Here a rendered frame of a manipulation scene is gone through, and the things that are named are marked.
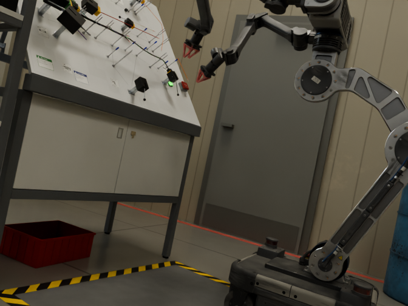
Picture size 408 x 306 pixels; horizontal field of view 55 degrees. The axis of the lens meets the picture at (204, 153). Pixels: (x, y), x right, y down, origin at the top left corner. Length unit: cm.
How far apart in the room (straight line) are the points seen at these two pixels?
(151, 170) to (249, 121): 176
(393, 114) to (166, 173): 127
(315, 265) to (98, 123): 118
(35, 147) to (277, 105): 251
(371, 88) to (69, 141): 135
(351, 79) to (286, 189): 194
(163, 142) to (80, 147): 58
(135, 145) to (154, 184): 29
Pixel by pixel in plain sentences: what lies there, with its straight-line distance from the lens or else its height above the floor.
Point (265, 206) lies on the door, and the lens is 370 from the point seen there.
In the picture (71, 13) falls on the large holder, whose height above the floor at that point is 117.
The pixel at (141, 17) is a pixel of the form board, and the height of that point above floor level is 150.
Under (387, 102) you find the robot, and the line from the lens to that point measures 184.
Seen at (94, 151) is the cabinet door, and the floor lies 60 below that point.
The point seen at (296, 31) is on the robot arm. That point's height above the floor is 146.
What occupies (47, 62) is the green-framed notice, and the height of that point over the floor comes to 93.
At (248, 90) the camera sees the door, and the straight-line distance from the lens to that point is 388.
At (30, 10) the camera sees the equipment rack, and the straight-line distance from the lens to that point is 169.
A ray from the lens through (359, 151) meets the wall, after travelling 362.
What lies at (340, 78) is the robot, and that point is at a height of 115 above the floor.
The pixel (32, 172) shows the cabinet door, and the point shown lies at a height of 48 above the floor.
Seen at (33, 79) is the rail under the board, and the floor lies 84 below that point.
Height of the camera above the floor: 68
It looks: 1 degrees up
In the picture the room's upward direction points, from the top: 12 degrees clockwise
